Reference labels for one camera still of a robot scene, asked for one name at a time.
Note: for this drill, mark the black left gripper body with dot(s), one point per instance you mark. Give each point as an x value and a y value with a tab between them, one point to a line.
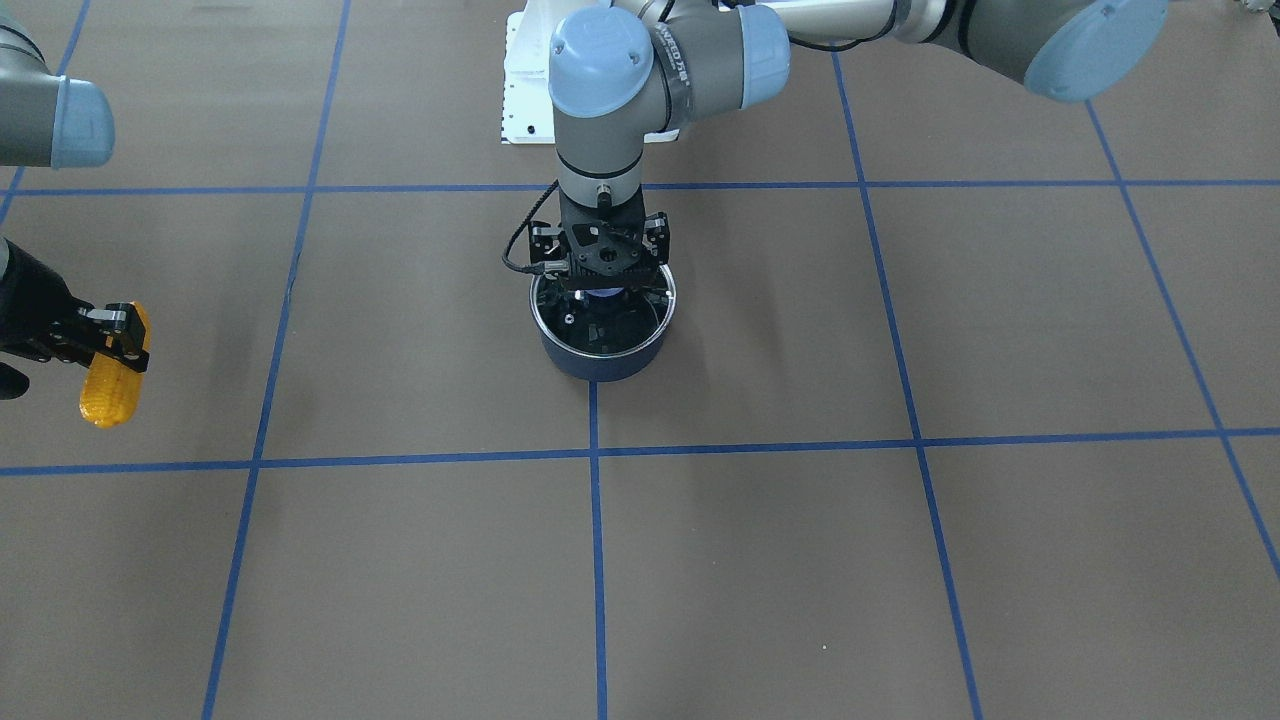
546	243

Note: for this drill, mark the blue saucepan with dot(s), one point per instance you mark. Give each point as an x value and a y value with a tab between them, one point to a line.
603	335

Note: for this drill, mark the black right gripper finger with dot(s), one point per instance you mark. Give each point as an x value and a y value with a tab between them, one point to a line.
121	332

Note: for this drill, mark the yellow corn cob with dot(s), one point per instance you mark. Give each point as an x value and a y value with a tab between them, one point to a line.
110	392

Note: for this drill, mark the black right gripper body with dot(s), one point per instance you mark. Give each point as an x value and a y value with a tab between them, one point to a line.
28	300

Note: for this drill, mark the glass pot lid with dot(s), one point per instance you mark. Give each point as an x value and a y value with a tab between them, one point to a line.
603	318

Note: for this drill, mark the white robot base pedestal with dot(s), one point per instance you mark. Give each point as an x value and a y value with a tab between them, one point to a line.
530	80

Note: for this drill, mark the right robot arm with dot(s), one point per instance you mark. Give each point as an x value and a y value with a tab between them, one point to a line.
55	121

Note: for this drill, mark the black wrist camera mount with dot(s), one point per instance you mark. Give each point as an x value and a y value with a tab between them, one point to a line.
600	255

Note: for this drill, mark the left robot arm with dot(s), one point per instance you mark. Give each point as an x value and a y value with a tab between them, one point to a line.
714	57

